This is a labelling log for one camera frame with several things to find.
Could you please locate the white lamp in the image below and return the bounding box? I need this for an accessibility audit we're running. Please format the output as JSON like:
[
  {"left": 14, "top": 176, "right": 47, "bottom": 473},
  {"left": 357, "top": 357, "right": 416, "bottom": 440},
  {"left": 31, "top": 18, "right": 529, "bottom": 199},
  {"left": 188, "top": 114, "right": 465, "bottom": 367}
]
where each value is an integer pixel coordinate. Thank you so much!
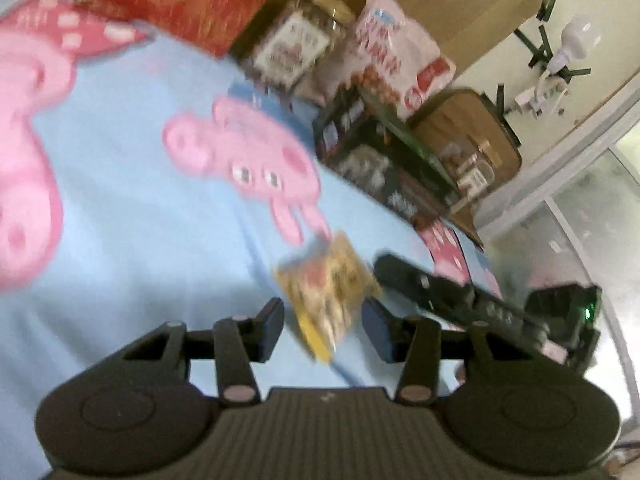
[{"left": 544, "top": 16, "right": 602, "bottom": 77}]

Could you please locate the brown cardboard box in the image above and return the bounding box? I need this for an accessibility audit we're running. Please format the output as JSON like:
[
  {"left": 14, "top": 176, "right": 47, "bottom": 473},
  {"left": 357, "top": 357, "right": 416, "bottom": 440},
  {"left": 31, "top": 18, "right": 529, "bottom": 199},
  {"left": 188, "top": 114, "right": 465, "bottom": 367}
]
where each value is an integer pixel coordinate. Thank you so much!
[{"left": 230, "top": 0, "right": 547, "bottom": 78}]

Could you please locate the large pink snack bag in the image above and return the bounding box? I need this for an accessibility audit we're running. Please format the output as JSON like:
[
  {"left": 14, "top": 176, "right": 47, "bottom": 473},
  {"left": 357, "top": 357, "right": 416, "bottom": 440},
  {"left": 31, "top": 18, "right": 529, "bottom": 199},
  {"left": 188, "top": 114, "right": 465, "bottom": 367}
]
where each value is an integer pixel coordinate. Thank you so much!
[{"left": 300, "top": 0, "right": 457, "bottom": 120}]

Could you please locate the yellow-edged clear cracker packet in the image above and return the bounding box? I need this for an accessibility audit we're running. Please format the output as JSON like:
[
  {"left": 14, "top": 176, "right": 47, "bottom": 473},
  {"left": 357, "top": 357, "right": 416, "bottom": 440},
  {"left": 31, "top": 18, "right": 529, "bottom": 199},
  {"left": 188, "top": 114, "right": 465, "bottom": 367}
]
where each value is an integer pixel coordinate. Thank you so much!
[{"left": 274, "top": 231, "right": 383, "bottom": 363}]

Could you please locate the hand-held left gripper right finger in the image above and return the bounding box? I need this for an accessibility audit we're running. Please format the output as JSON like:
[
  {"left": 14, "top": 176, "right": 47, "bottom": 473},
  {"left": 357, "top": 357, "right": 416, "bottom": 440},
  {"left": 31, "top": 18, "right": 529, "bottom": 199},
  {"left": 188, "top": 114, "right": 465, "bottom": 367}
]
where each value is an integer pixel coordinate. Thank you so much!
[{"left": 361, "top": 297, "right": 540, "bottom": 406}]

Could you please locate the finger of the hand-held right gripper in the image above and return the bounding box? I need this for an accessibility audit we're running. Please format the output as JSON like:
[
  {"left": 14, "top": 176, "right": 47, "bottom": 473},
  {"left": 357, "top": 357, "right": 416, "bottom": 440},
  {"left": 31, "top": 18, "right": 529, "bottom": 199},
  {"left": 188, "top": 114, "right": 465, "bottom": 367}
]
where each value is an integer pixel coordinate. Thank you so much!
[{"left": 374, "top": 254, "right": 478, "bottom": 322}]

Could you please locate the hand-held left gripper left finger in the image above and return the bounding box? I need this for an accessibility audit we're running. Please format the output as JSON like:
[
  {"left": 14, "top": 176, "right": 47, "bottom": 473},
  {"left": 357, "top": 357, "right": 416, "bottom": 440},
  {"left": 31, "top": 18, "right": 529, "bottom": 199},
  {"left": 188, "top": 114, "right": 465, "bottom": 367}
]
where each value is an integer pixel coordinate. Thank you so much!
[{"left": 122, "top": 297, "right": 286, "bottom": 406}]

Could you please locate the gold-lidded nut jar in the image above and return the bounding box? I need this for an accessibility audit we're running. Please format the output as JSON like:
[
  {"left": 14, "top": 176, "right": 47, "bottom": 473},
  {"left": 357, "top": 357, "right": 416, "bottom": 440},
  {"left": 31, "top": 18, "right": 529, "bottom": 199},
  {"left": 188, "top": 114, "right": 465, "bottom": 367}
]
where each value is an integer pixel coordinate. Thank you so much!
[
  {"left": 440, "top": 139, "right": 503, "bottom": 203},
  {"left": 239, "top": 0, "right": 358, "bottom": 97}
]

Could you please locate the blue pig-print blanket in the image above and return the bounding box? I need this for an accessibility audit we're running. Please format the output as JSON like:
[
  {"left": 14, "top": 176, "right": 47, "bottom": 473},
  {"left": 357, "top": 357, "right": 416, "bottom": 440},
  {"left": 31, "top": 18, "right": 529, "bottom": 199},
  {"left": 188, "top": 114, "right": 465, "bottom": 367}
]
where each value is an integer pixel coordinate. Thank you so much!
[{"left": 0, "top": 0, "right": 506, "bottom": 480}]

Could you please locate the glass door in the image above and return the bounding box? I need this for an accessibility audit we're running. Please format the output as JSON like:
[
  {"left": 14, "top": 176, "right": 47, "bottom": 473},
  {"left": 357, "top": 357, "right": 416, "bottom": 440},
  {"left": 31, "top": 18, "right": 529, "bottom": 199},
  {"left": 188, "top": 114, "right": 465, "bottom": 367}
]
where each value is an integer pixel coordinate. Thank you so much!
[{"left": 472, "top": 67, "right": 640, "bottom": 461}]

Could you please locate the black cardboard box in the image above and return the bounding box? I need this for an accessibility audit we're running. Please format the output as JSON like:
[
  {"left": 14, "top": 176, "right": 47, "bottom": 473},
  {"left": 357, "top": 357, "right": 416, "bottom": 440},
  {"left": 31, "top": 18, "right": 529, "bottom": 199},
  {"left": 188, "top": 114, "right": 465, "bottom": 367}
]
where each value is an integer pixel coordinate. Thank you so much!
[{"left": 311, "top": 84, "right": 483, "bottom": 228}]

